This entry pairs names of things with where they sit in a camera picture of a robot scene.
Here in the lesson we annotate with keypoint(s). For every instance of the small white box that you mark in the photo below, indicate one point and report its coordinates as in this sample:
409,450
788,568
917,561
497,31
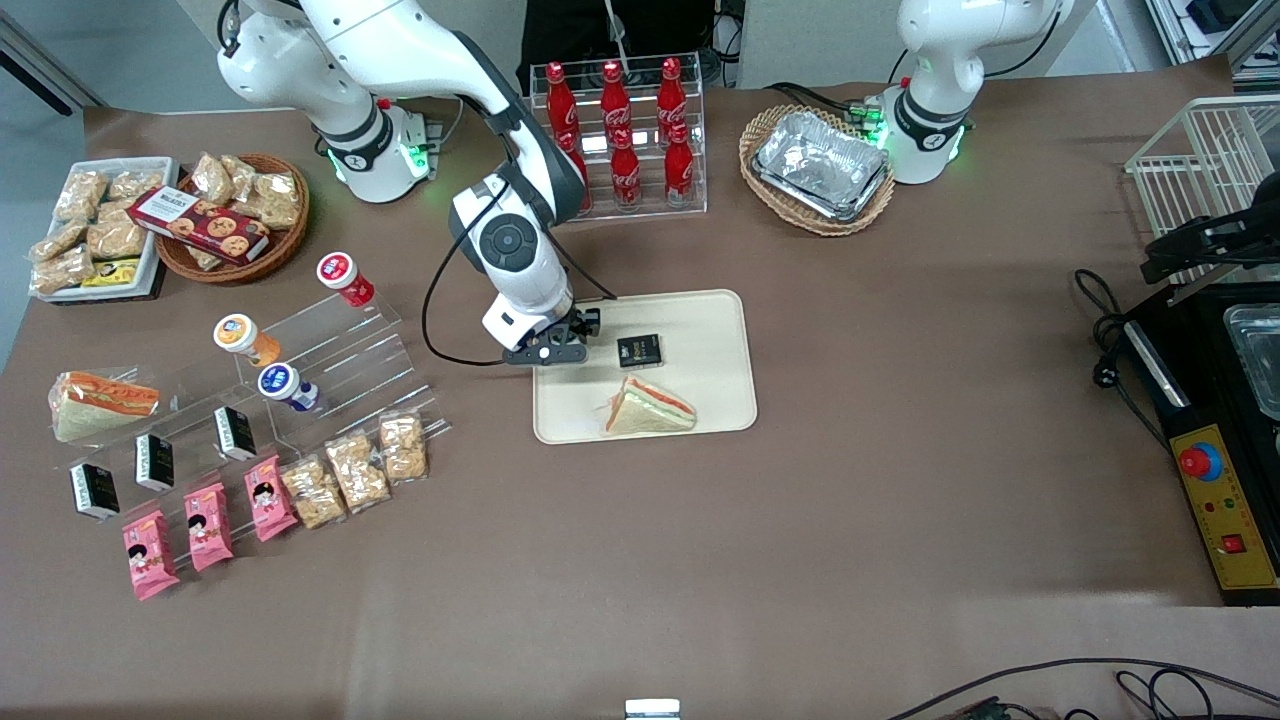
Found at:
652,710

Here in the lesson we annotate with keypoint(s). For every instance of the clear-wrapped peanut crisp packet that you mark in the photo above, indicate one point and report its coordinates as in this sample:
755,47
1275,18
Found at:
80,195
115,238
357,472
403,447
60,270
312,492
135,183
212,178
55,240
275,200
238,172

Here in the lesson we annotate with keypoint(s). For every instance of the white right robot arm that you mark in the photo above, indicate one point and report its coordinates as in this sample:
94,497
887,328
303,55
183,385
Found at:
400,40

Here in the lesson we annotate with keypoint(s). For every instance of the red cola bottle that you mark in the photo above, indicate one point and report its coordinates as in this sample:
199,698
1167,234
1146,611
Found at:
672,92
614,98
680,168
580,170
626,175
560,100

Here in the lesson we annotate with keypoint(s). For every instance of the light wicker basket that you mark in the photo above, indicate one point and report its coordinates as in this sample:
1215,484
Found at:
820,225

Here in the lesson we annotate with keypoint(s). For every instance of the clear acrylic bottle rack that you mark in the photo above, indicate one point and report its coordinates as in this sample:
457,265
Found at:
690,195

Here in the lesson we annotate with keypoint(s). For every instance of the red cookie box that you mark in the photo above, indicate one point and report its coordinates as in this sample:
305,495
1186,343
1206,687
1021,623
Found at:
200,225

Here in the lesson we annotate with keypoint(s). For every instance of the beige plastic tray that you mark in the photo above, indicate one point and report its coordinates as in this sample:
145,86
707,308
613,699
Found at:
700,340

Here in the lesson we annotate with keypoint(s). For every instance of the wrapped triangle sandwich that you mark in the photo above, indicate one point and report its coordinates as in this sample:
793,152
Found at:
650,410
100,402

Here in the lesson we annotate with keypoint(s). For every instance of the black sealing machine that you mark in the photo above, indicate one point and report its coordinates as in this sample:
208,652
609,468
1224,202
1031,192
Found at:
1200,340

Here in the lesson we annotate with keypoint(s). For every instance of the yellow snack packet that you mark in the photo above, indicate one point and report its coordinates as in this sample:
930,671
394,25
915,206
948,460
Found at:
110,272

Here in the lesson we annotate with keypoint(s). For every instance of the black chair back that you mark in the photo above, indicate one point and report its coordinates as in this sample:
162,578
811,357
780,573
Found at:
570,30

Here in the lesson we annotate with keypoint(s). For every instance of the white rectangular snack tray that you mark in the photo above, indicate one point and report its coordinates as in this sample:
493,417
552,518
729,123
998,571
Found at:
160,200

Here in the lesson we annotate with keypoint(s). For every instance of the blue gum bottle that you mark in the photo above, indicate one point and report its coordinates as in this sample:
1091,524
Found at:
285,385

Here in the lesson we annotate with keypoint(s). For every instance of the orange gum bottle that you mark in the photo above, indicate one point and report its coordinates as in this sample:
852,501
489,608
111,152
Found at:
240,336

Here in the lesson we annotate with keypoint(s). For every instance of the clear acrylic tiered stand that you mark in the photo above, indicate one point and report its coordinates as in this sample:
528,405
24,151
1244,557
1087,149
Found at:
185,395
370,350

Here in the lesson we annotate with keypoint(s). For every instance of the aluminium foil tray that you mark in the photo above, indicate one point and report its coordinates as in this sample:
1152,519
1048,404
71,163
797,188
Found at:
820,160

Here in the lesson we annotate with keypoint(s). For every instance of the red gum bottle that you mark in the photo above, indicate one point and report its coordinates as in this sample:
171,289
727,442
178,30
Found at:
342,272

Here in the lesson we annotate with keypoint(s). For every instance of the brown wicker snack basket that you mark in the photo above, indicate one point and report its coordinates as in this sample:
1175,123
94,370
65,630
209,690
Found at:
285,245

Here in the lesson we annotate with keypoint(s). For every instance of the pink cartoon snack packet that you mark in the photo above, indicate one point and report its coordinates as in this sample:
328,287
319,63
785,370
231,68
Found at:
150,555
208,527
270,498

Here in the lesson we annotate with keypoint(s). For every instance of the red emergency stop button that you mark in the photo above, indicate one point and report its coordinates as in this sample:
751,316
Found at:
1200,462

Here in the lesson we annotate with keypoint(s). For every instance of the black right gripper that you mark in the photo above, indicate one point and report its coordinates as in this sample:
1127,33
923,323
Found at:
583,322

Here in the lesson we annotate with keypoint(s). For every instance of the black and white snack packet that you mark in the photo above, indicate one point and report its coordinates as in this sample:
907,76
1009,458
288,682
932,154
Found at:
95,490
155,462
235,433
640,350

